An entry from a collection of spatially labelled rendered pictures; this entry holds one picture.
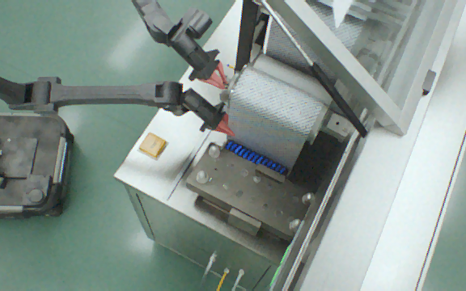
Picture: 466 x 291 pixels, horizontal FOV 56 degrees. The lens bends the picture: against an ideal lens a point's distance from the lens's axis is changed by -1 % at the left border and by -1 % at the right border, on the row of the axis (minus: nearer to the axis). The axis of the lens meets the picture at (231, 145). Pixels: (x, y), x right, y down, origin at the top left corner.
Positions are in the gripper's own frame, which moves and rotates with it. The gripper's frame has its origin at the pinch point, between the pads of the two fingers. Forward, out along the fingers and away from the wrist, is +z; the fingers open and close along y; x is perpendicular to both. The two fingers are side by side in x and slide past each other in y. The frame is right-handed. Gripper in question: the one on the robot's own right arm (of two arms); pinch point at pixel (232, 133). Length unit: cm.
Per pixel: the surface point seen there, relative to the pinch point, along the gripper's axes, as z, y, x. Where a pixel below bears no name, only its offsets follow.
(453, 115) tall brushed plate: 26, -12, 57
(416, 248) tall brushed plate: 27, 23, 58
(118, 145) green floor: -10, -13, -129
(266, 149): 10.1, 0.3, 6.5
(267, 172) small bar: 14.5, 5.7, 5.4
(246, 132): 1.0, 0.3, 7.0
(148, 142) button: -15.6, 10.4, -26.2
